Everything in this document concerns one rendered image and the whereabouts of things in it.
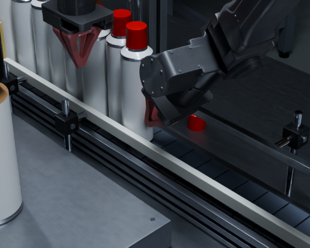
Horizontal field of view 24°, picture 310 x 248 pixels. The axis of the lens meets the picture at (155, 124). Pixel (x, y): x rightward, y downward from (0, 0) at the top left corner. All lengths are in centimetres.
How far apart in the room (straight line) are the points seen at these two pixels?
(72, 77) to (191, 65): 35
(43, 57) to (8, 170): 37
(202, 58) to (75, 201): 29
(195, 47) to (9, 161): 29
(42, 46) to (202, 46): 43
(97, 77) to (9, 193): 28
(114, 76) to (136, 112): 7
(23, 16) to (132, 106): 31
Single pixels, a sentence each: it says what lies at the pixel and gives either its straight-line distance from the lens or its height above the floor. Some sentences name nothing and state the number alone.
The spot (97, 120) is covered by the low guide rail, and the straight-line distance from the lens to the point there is 119.
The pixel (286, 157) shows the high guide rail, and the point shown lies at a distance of 102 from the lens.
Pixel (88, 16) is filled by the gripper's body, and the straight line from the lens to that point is 107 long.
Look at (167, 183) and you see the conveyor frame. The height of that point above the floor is 88.
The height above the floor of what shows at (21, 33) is 98.
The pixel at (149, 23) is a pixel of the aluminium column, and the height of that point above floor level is 101.
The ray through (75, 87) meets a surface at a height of 93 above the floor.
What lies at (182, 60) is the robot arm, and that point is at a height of 111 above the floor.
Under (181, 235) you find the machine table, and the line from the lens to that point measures 107.
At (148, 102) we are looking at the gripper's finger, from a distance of 109.
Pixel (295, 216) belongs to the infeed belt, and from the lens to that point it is 105.
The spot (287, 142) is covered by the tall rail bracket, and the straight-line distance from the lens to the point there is 106.
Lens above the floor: 154
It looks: 32 degrees down
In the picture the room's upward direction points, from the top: straight up
